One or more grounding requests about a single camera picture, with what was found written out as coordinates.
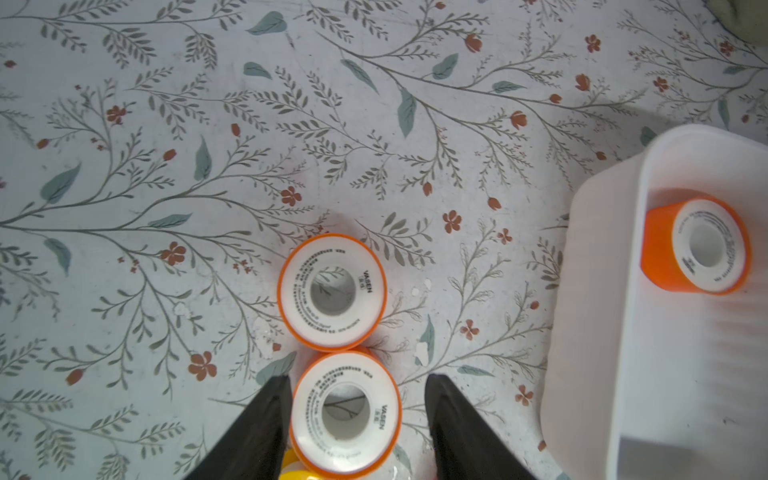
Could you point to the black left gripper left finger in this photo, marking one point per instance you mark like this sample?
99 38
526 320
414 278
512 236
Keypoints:
253 447

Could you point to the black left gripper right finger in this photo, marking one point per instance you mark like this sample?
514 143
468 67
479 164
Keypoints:
465 446

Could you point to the orange white sealing tape roll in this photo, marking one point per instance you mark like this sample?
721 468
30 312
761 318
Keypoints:
346 415
700 245
332 292

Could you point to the yellow tape roll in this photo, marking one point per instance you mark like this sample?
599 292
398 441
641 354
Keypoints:
293 469

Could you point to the white plastic storage box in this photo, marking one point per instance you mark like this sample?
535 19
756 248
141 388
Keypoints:
644 383

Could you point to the green linen pillow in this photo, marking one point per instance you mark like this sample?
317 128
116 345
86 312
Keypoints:
746 19

